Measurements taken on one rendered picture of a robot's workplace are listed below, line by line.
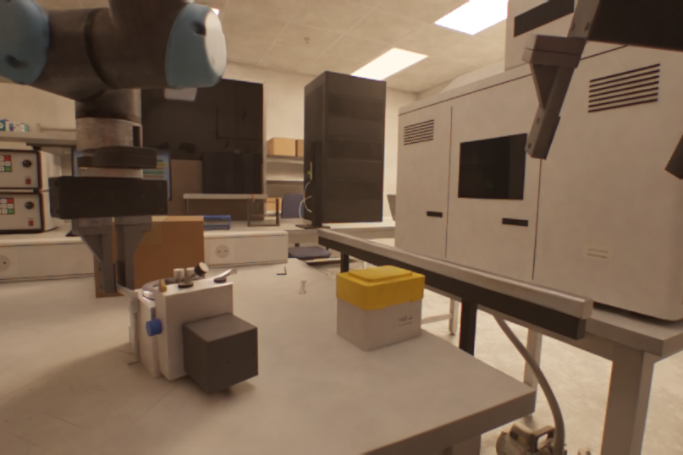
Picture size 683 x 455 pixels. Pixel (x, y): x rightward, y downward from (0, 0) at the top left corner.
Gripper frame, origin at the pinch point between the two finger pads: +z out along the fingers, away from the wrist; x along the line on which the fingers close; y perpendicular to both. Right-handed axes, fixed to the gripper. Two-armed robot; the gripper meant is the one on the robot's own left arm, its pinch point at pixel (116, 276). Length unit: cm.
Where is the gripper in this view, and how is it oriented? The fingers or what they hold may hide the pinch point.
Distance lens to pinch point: 56.7
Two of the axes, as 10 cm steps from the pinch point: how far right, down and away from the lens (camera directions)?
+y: -7.9, -0.7, 6.1
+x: -6.1, 0.7, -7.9
